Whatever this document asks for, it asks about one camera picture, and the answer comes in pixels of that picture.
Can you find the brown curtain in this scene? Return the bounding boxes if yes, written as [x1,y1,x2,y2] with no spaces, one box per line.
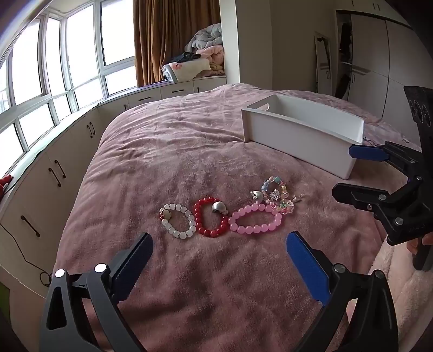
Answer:
[133,0,222,87]

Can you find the white window seat cabinets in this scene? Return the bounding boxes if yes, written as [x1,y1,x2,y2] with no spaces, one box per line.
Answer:
[0,75,227,295]

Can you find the white bead bracelet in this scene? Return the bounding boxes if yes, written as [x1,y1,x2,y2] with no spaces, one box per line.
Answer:
[159,202,197,241]

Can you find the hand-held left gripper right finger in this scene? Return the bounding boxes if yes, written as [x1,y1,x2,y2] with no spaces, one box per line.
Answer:
[286,231,400,352]

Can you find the white wardrobe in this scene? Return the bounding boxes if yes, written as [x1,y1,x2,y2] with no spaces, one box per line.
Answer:
[335,0,433,119]

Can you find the black cable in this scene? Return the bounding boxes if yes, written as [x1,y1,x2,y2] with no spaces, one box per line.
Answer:
[0,223,52,286]

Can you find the grey comforter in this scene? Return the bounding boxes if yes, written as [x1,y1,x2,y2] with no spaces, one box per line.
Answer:
[188,23,224,55]

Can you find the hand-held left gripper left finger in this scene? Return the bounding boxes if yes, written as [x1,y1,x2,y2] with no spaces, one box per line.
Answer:
[40,233,153,352]

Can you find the folded pink blanket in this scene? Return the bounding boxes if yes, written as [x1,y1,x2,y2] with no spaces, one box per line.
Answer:
[199,45,226,78]

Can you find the pink bead bracelet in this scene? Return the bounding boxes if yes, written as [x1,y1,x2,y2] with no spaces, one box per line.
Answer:
[228,190,283,236]

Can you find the white plastic storage bin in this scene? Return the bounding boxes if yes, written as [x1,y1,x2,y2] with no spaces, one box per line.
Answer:
[241,94,365,180]

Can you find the bay window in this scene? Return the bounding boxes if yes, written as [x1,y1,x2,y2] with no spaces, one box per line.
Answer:
[0,0,137,156]

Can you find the leaning mirror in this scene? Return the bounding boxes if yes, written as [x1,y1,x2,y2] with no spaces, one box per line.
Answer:
[314,31,333,95]

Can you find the multicolour bead bracelet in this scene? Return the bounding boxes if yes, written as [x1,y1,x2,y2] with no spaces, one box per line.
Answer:
[260,175,305,214]

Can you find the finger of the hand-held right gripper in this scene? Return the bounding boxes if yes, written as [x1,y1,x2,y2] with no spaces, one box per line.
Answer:
[350,140,425,180]
[332,176,424,246]

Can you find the red cloth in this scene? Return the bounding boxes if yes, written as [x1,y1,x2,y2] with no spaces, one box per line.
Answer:
[0,175,13,201]

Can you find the person's right hand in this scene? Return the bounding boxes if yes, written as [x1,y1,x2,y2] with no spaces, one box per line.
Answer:
[407,233,433,255]

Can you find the red bead bracelet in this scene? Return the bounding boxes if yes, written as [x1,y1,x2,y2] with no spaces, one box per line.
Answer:
[194,196,229,238]

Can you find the dark hanging clothes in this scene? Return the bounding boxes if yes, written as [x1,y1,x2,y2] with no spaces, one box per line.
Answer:
[339,20,353,63]

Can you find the dark clothing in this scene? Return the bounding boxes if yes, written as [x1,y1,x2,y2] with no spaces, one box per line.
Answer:
[169,52,201,64]

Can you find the pale pink blanket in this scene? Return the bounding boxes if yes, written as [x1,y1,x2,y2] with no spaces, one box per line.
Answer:
[367,233,433,339]

